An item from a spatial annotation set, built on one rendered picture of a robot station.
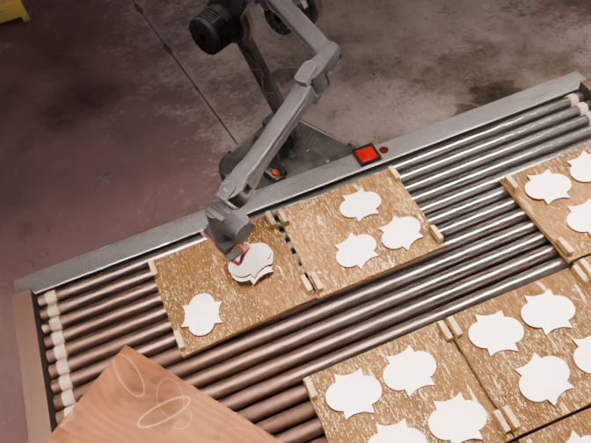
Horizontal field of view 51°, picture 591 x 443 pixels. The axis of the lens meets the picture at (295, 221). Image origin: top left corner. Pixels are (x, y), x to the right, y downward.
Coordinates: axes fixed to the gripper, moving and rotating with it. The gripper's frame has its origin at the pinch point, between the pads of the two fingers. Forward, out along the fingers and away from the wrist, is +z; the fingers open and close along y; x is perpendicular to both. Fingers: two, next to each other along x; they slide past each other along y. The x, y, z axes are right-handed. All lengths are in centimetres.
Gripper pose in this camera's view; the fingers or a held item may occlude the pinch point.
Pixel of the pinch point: (229, 252)
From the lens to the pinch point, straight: 176.3
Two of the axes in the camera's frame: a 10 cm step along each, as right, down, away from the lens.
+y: -6.6, -5.5, 5.0
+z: 0.9, 6.1, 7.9
